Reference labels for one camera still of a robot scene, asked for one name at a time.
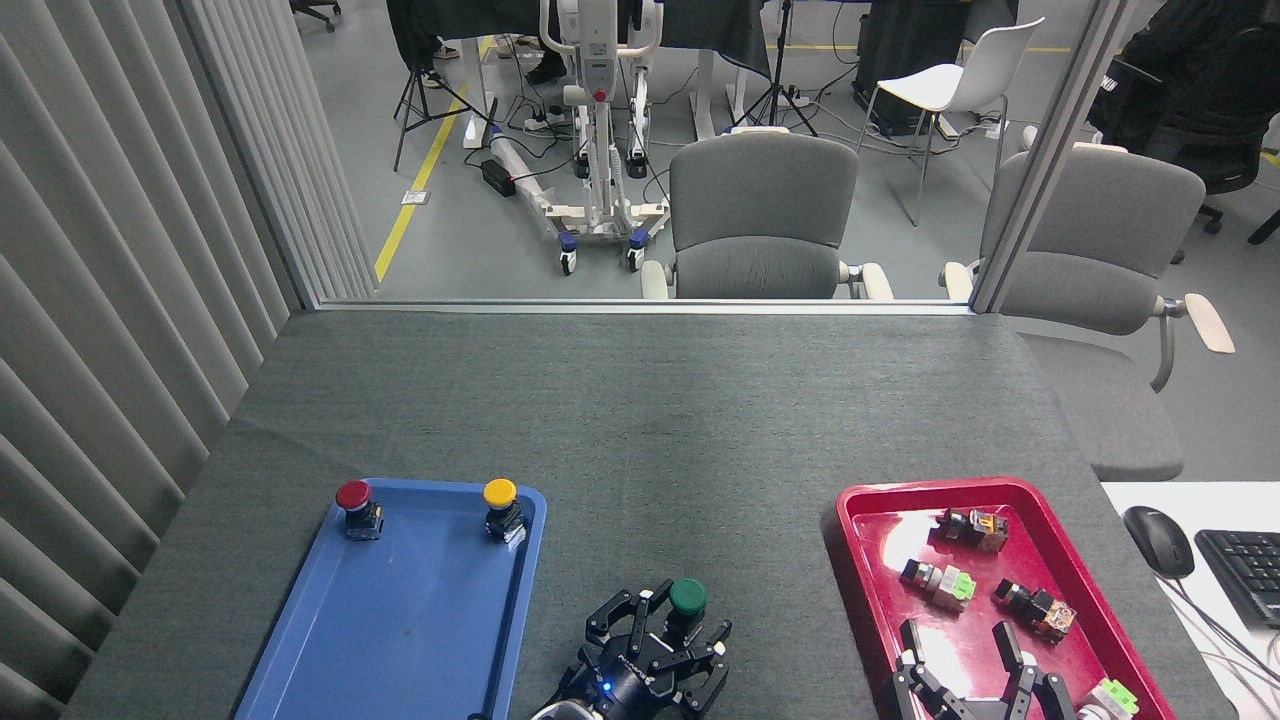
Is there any grey office chair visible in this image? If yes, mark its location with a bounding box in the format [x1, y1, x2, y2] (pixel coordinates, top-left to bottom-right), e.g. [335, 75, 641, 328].
[940, 143, 1236, 483]
[641, 132, 894, 301]

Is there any black cabinet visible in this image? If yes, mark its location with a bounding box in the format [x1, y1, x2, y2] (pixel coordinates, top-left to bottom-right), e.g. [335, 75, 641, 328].
[852, 0, 1019, 136]

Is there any silver switch with green block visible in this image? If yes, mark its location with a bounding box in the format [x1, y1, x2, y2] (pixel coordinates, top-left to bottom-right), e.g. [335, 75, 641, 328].
[899, 558, 977, 613]

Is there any black office chair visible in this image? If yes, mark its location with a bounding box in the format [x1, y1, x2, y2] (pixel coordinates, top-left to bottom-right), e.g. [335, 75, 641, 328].
[1140, 20, 1280, 247]

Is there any blue plastic tray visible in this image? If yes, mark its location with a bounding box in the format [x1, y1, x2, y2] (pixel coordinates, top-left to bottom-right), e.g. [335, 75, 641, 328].
[232, 477, 548, 720]

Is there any white switch with green block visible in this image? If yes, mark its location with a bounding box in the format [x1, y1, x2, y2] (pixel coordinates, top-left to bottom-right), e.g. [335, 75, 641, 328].
[1078, 678, 1141, 720]

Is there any black switch with orange end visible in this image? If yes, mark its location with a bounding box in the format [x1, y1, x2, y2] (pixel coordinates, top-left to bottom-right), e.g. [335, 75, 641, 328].
[935, 508, 1009, 553]

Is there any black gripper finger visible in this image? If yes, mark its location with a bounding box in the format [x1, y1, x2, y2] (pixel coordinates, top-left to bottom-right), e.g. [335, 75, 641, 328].
[586, 581, 674, 658]
[880, 618, 976, 720]
[659, 619, 734, 715]
[992, 620, 1079, 720]

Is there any yellow mushroom push button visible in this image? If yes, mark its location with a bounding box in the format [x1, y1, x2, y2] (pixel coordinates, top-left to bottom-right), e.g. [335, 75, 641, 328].
[482, 478, 528, 546]

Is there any white wheeled stand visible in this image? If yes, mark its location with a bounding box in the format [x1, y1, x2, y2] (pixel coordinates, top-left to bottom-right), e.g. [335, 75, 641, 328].
[490, 0, 673, 276]

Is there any white plastic chair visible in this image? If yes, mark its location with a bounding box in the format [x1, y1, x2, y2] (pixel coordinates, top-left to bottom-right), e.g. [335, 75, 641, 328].
[857, 17, 1046, 227]

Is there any white desk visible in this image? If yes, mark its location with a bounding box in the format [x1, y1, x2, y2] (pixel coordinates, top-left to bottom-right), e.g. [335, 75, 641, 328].
[1100, 482, 1280, 720]

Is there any red mushroom push button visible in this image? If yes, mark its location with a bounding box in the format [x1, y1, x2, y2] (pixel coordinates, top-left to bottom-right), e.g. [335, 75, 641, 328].
[334, 480, 385, 541]

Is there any black keyboard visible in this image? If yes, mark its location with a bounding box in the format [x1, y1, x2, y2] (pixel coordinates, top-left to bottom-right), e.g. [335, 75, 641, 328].
[1194, 529, 1280, 629]

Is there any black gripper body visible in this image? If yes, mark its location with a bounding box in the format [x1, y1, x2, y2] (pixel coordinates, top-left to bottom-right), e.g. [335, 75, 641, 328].
[568, 648, 683, 720]

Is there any silver frame post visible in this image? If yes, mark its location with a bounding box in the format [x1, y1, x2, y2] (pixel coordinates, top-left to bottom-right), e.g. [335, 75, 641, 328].
[165, 0, 326, 309]
[970, 0, 1141, 314]

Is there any black switch with orange block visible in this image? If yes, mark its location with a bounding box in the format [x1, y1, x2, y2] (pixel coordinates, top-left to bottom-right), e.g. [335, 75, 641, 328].
[992, 578, 1078, 643]

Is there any black computer mouse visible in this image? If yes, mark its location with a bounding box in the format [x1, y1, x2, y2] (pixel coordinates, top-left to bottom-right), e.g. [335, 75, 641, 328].
[1123, 505, 1196, 580]

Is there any table with black cloth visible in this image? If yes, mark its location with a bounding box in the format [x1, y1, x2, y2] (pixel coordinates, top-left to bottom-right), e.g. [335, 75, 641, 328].
[410, 0, 771, 149]

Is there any red plastic tray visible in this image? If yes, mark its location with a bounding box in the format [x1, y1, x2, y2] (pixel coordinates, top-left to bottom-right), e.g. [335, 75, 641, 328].
[835, 477, 1176, 720]

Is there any black tripod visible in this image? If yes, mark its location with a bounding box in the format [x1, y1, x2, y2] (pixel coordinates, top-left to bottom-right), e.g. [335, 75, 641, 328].
[393, 0, 491, 173]
[733, 0, 819, 138]

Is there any green mushroom push button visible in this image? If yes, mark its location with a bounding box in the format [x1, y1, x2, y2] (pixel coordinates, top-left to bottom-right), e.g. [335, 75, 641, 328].
[666, 578, 709, 643]

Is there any black mouse cable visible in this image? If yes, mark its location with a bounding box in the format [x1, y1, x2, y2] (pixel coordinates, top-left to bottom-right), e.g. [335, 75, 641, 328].
[1165, 575, 1280, 691]

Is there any person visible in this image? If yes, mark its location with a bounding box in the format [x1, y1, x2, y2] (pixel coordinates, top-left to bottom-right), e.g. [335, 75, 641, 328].
[1088, 0, 1280, 151]

